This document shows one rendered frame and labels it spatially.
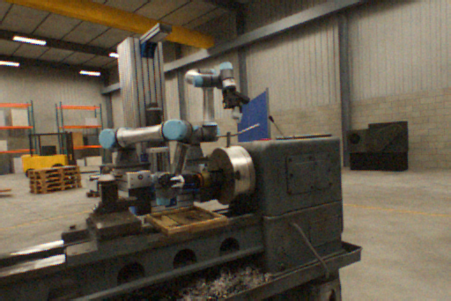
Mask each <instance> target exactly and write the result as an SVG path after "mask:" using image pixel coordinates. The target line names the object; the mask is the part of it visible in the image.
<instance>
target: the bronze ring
mask: <svg viewBox="0 0 451 301"><path fill-rule="evenodd" d="M210 174H212V173H211V172H207V171H206V170H203V171H202V172H199V173H196V174H194V175H193V176H192V181H193V184H194V185H195V187H196V188H200V187H209V186H210V185H211V183H213V181H211V177H210Z"/></svg>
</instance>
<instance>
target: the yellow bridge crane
mask: <svg viewBox="0 0 451 301"><path fill-rule="evenodd" d="M3 1H5V2H9V3H12V4H21V5H24V6H27V7H30V8H35V9H39V10H42V11H47V12H53V13H56V14H59V15H63V16H68V17H72V18H77V19H80V20H86V21H89V22H93V23H95V24H102V25H104V26H110V27H115V28H119V29H122V30H124V31H131V32H133V33H141V34H145V33H147V32H148V31H150V30H151V29H152V28H153V27H154V26H155V25H157V24H158V23H163V24H167V25H170V26H173V32H172V33H170V34H169V35H167V37H165V38H164V39H163V40H170V41H174V42H177V43H183V44H186V45H189V46H195V47H198V48H202V49H207V48H210V47H212V46H214V36H213V35H210V34H205V33H201V32H197V31H194V30H192V29H187V28H184V27H181V26H176V25H172V24H170V23H165V22H163V21H160V20H158V19H153V18H148V17H144V16H141V15H138V14H136V13H131V12H129V11H125V10H119V9H117V8H115V7H112V6H107V5H104V4H101V3H95V2H93V1H91V0H3Z"/></svg>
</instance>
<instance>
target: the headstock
mask: <svg viewBox="0 0 451 301"><path fill-rule="evenodd" d="M340 143H341V140H340V138H339V137H337V136H331V137H313V138H304V139H294V140H293V139H289V140H275V141H272V140H269V141H266V140H263V141H260V142H258V141H254V142H244V143H230V146H240V147H241V148H243V149H245V150H246V151H247V152H248V154H249V156H250V157H251V158H252V162H253V164H254V167H255V190H254V192H253V194H252V196H251V197H250V198H249V200H246V201H245V202H240V203H233V204H229V205H231V206H235V207H238V208H240V209H246V210H248V211H253V212H255V213H257V214H262V215H264V216H267V217H276V216H279V215H283V214H284V213H285V212H288V211H294V210H297V209H305V208H309V207H312V206H318V205H321V204H323V203H330V202H335V201H342V200H343V193H342V178H341V148H340ZM260 168H261V169H260Z"/></svg>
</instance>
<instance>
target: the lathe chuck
mask: <svg viewBox="0 0 451 301"><path fill-rule="evenodd" d="M213 154H214V157H215V159H216V160H217V165H218V167H219V168H221V169H222V173H236V171H239V174H240V178H239V181H238V180H229V181H225V182H224V184H222V185H220V189H219V197H218V203H220V204H222V205H229V204H233V203H240V202H242V201H244V200H245V198H246V197H247V194H248V192H249V185H250V174H249V167H248V162H247V160H246V158H245V157H244V154H243V153H242V152H241V151H240V150H239V149H238V148H236V147H234V146H230V149H227V148H226V147H221V148H217V149H214V151H213ZM239 195H243V196H242V197H241V198H237V197H238V196H239Z"/></svg>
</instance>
